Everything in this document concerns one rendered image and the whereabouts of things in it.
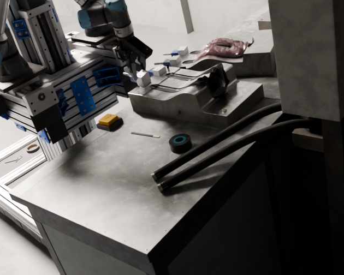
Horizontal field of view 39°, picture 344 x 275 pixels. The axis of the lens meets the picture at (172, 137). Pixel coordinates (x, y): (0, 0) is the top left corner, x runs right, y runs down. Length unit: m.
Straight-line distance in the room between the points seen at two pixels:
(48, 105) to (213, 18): 3.16
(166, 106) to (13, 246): 1.44
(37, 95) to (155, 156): 0.62
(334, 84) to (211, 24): 3.97
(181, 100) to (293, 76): 0.73
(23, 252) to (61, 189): 1.20
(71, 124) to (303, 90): 1.39
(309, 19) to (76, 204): 0.95
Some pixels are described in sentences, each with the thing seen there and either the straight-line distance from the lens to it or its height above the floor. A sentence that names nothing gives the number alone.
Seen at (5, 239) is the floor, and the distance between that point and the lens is 3.10.
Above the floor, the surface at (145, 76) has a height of 0.93.
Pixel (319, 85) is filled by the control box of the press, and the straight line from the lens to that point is 1.24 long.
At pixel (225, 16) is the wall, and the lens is 4.96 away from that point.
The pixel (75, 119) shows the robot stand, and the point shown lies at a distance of 2.39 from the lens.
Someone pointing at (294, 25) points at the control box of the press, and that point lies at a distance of 1.20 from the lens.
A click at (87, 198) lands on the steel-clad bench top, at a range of 1.68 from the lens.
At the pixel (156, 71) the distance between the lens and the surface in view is 2.16.
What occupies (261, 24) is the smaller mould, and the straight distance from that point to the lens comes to 2.62.
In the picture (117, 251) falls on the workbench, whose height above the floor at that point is 0.71.
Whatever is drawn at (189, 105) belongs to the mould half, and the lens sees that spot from 1.87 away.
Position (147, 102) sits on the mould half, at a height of 0.86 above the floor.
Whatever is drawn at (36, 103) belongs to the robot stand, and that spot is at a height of 0.95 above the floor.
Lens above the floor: 1.74
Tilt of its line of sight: 30 degrees down
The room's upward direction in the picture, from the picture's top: 15 degrees counter-clockwise
